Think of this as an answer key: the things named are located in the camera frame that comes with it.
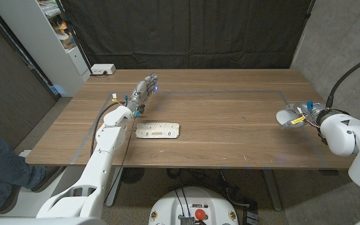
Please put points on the white round jar lid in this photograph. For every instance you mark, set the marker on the white round jar lid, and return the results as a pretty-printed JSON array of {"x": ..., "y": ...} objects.
[{"x": 285, "y": 117}]

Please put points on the white shelf cabinet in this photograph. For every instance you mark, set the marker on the white shelf cabinet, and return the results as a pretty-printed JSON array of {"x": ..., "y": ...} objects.
[{"x": 36, "y": 43}]

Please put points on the yellow toy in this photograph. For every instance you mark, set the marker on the yellow toy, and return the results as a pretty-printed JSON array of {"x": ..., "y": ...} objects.
[{"x": 61, "y": 28}]

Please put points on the white power outlet box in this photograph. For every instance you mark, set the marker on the white power outlet box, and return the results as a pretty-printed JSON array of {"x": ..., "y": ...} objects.
[{"x": 103, "y": 69}]

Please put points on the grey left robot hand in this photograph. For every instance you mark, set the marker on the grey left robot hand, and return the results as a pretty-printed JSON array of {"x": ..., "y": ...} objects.
[{"x": 142, "y": 92}]

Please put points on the black round floor base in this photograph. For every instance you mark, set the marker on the black round floor base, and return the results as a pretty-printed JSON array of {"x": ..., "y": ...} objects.
[{"x": 132, "y": 175}]

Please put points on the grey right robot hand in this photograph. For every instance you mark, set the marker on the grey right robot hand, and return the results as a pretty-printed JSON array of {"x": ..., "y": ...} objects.
[{"x": 309, "y": 114}]

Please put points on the person leg in jeans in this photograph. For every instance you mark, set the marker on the person leg in jeans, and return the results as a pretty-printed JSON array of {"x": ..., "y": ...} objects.
[{"x": 2, "y": 165}]

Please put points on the brown shoe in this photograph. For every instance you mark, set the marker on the brown shoe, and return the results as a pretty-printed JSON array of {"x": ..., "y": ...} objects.
[
  {"x": 47, "y": 178},
  {"x": 9, "y": 201}
]

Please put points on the grey table leg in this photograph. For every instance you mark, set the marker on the grey table leg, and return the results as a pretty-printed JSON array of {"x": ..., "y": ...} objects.
[
  {"x": 272, "y": 190},
  {"x": 115, "y": 187}
]

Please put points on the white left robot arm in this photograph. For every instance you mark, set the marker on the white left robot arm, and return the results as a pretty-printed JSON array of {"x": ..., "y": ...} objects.
[{"x": 102, "y": 156}]

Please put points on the black backdrop curtain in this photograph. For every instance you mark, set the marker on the black backdrop curtain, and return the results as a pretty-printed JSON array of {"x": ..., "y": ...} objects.
[{"x": 183, "y": 31}]

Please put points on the white robot torso base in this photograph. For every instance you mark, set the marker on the white robot torso base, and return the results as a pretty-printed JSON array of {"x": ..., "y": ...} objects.
[{"x": 180, "y": 206}]

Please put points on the red emergency stop button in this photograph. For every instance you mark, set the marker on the red emergency stop button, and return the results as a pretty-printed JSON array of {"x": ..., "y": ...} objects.
[{"x": 200, "y": 214}]

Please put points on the white floor platform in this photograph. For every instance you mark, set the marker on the white floor platform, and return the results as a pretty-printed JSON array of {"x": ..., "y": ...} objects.
[{"x": 39, "y": 200}]

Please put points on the black backdrop stand pole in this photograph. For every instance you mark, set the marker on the black backdrop stand pole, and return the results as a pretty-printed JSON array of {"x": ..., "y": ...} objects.
[{"x": 73, "y": 36}]

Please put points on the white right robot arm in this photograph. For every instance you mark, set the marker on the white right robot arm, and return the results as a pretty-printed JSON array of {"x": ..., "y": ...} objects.
[{"x": 352, "y": 137}]

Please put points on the cardboard box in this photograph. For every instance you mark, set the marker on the cardboard box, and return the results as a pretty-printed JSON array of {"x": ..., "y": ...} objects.
[{"x": 69, "y": 41}]

